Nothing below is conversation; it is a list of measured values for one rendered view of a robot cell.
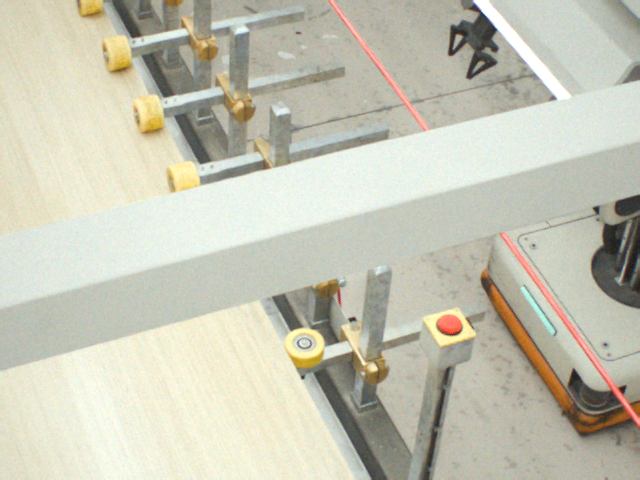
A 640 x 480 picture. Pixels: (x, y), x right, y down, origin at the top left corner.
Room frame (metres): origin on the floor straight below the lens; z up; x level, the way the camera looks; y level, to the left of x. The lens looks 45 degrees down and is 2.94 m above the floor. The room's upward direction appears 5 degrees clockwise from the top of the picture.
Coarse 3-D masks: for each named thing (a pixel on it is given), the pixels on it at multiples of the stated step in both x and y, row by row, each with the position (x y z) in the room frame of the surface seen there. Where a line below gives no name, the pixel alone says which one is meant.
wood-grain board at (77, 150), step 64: (0, 0) 2.87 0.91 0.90; (64, 0) 2.89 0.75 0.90; (0, 64) 2.60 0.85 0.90; (64, 64) 2.62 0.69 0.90; (0, 128) 2.36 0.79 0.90; (64, 128) 2.38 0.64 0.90; (128, 128) 2.40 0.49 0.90; (0, 192) 2.14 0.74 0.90; (64, 192) 2.16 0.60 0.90; (128, 192) 2.18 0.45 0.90; (192, 320) 1.82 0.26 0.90; (256, 320) 1.83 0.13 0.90; (0, 384) 1.61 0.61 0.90; (64, 384) 1.62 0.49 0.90; (128, 384) 1.64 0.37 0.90; (192, 384) 1.65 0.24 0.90; (256, 384) 1.66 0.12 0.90; (0, 448) 1.45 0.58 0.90; (64, 448) 1.47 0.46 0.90; (128, 448) 1.48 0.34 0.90; (192, 448) 1.50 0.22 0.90; (256, 448) 1.51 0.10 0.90; (320, 448) 1.52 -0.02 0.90
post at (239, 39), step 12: (240, 24) 2.47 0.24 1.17; (240, 36) 2.45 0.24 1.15; (240, 48) 2.45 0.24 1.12; (240, 60) 2.45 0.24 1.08; (240, 72) 2.45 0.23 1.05; (240, 84) 2.45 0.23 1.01; (240, 96) 2.45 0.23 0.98; (228, 120) 2.47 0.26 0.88; (228, 132) 2.47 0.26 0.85; (240, 132) 2.45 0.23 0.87; (228, 144) 2.47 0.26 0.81; (240, 144) 2.45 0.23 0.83; (228, 156) 2.47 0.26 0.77
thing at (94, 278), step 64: (448, 128) 0.59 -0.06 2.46; (512, 128) 0.60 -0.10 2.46; (576, 128) 0.60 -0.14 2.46; (192, 192) 0.52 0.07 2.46; (256, 192) 0.52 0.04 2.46; (320, 192) 0.53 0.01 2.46; (384, 192) 0.53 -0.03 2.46; (448, 192) 0.54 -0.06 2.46; (512, 192) 0.56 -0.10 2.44; (576, 192) 0.58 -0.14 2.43; (0, 256) 0.46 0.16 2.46; (64, 256) 0.47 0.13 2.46; (128, 256) 0.47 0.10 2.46; (192, 256) 0.47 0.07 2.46; (256, 256) 0.49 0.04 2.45; (320, 256) 0.51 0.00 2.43; (384, 256) 0.52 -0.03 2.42; (0, 320) 0.43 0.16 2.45; (64, 320) 0.44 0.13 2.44; (128, 320) 0.46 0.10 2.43
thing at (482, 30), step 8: (480, 16) 2.64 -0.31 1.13; (488, 16) 2.63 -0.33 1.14; (464, 24) 2.65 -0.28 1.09; (472, 24) 2.66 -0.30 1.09; (480, 24) 2.63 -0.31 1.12; (488, 24) 2.62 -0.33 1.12; (472, 32) 2.62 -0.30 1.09; (480, 32) 2.62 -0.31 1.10; (488, 32) 2.62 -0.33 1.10; (480, 40) 2.60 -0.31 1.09; (488, 40) 2.62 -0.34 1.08; (480, 48) 2.58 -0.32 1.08; (496, 48) 2.60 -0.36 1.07
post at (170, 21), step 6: (162, 6) 2.92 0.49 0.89; (168, 6) 2.89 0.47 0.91; (168, 12) 2.89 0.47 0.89; (174, 12) 2.90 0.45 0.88; (168, 18) 2.89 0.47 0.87; (174, 18) 2.90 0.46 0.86; (168, 24) 2.89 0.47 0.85; (174, 24) 2.90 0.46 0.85; (168, 30) 2.89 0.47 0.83; (174, 30) 2.90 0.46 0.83; (174, 48) 2.90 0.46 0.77; (168, 54) 2.89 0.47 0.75; (174, 54) 2.90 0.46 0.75; (168, 60) 2.89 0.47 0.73; (174, 60) 2.90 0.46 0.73
